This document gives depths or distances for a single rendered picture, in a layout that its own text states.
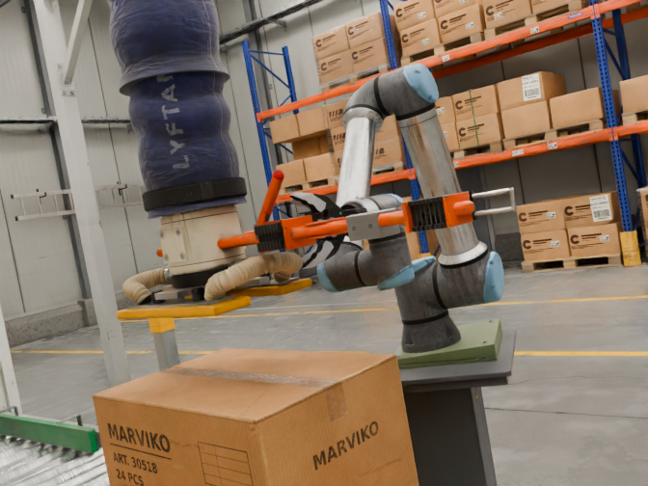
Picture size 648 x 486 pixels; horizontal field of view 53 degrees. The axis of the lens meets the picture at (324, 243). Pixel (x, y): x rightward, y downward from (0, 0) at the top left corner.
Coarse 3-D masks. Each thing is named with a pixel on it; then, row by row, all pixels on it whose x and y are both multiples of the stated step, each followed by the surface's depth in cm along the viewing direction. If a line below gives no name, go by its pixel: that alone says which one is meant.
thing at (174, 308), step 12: (156, 300) 141; (168, 300) 144; (180, 300) 139; (192, 300) 135; (204, 300) 131; (216, 300) 128; (228, 300) 129; (240, 300) 128; (120, 312) 144; (132, 312) 141; (144, 312) 138; (156, 312) 135; (168, 312) 132; (180, 312) 130; (192, 312) 127; (204, 312) 125; (216, 312) 123
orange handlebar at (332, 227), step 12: (456, 204) 101; (468, 204) 101; (384, 216) 109; (396, 216) 107; (300, 228) 122; (312, 228) 119; (324, 228) 117; (336, 228) 116; (228, 240) 135; (240, 240) 132; (252, 240) 130; (156, 252) 151
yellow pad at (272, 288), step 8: (272, 280) 149; (288, 280) 143; (296, 280) 145; (304, 280) 143; (232, 288) 150; (240, 288) 147; (248, 288) 145; (256, 288) 142; (264, 288) 141; (272, 288) 139; (280, 288) 138; (288, 288) 139; (296, 288) 141; (256, 296) 143
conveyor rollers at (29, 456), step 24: (0, 456) 254; (24, 456) 252; (48, 456) 242; (72, 456) 239; (96, 456) 236; (0, 480) 227; (24, 480) 224; (48, 480) 215; (72, 480) 211; (96, 480) 208
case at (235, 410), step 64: (128, 384) 156; (192, 384) 144; (256, 384) 134; (320, 384) 126; (384, 384) 135; (128, 448) 143; (192, 448) 125; (256, 448) 111; (320, 448) 120; (384, 448) 133
